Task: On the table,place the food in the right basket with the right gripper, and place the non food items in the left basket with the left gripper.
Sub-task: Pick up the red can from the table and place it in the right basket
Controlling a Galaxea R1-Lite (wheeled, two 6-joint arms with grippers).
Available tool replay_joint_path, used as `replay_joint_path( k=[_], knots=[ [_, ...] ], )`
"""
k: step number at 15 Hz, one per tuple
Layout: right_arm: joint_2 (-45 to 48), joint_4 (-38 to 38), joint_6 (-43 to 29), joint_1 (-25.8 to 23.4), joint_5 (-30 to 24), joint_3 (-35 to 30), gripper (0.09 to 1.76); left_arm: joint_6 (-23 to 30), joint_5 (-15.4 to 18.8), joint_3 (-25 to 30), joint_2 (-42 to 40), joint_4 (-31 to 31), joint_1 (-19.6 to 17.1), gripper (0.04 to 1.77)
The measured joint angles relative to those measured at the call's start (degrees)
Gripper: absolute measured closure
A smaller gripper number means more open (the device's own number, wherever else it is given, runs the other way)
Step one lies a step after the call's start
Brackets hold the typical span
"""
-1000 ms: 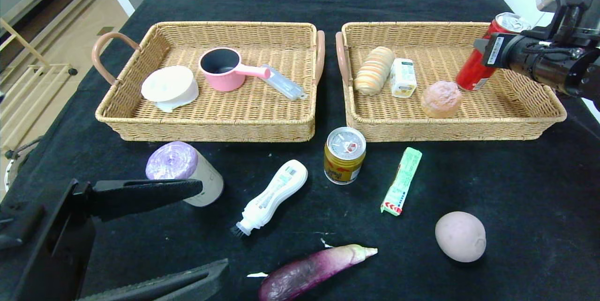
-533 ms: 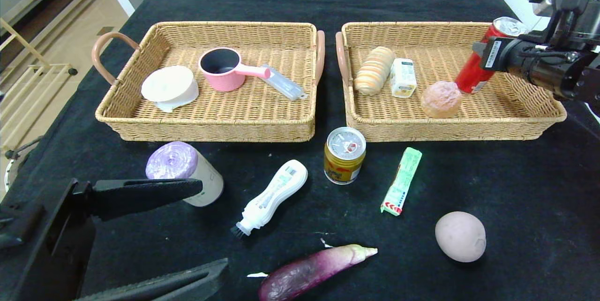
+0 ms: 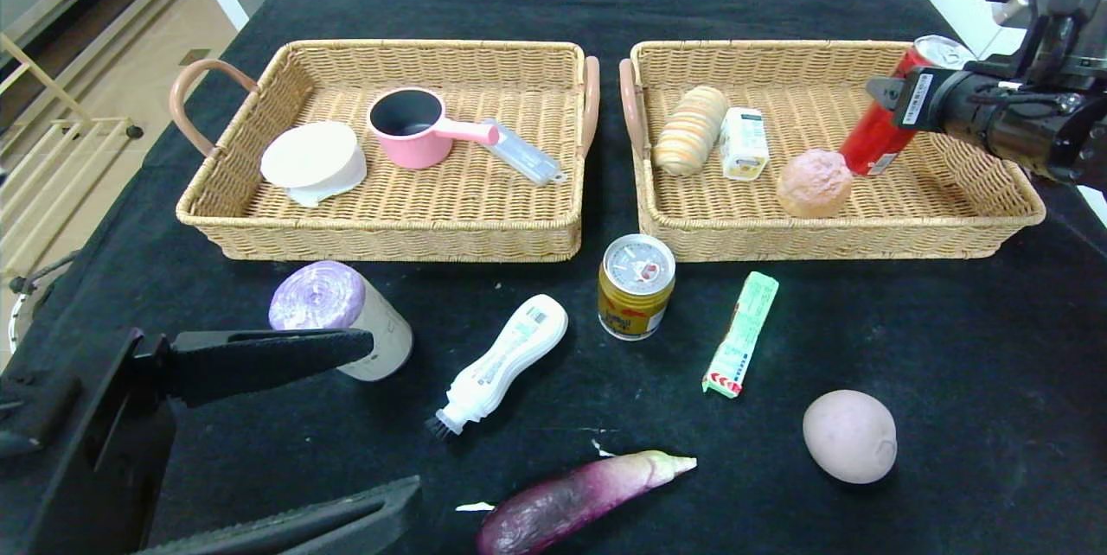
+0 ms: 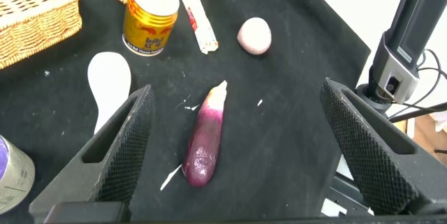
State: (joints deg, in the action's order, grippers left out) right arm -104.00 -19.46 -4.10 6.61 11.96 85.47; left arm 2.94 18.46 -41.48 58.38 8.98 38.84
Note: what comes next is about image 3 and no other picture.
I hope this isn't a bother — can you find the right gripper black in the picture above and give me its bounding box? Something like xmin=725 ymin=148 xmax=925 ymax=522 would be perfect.
xmin=866 ymin=66 xmax=993 ymax=149

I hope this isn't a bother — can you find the red soda can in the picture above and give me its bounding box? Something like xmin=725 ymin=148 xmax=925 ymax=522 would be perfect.
xmin=841 ymin=35 xmax=978 ymax=177

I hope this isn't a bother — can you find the green candy pack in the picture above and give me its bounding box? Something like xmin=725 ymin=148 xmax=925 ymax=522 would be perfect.
xmin=701 ymin=272 xmax=780 ymax=400

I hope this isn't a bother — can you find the gold beverage can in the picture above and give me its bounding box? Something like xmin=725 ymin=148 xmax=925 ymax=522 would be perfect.
xmin=598 ymin=233 xmax=677 ymax=342

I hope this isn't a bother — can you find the pale pink potato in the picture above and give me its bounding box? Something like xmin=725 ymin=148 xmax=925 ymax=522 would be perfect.
xmin=803 ymin=390 xmax=898 ymax=485

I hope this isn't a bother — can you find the rectangular wicker basket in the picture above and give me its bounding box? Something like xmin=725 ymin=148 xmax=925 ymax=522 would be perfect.
xmin=619 ymin=40 xmax=1047 ymax=263
xmin=170 ymin=40 xmax=602 ymax=264

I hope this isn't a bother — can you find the round brown bun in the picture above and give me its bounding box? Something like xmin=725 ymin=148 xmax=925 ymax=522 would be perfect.
xmin=776 ymin=149 xmax=854 ymax=220

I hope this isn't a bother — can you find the small milk carton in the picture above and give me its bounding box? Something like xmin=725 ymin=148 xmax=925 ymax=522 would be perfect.
xmin=720 ymin=108 xmax=771 ymax=183

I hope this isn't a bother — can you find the striped bread roll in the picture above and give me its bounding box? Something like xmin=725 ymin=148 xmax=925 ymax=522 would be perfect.
xmin=653 ymin=86 xmax=732 ymax=178

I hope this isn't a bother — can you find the grey translucent peeler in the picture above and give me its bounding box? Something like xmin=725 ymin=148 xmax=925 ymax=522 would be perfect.
xmin=481 ymin=119 xmax=567 ymax=188

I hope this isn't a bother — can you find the white brush bottle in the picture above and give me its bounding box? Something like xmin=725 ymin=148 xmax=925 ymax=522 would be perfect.
xmin=426 ymin=295 xmax=570 ymax=440

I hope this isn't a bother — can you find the pink saucepan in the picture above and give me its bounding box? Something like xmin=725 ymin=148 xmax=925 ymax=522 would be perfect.
xmin=368 ymin=88 xmax=502 ymax=171

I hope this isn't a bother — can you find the purple eggplant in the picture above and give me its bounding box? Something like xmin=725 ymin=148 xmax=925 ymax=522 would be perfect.
xmin=477 ymin=450 xmax=698 ymax=555

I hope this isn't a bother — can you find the white round lidded container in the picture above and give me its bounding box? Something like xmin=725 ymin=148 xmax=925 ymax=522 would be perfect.
xmin=259 ymin=121 xmax=368 ymax=209

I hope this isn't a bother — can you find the purple garbage bag roll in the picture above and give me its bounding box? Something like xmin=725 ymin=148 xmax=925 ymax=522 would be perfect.
xmin=268 ymin=260 xmax=414 ymax=383

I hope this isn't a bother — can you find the light wooden rack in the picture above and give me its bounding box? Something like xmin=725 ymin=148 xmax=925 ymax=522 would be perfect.
xmin=0 ymin=32 xmax=146 ymax=279

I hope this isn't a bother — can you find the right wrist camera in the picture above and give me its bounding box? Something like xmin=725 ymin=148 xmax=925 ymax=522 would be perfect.
xmin=1023 ymin=0 xmax=1107 ymax=91

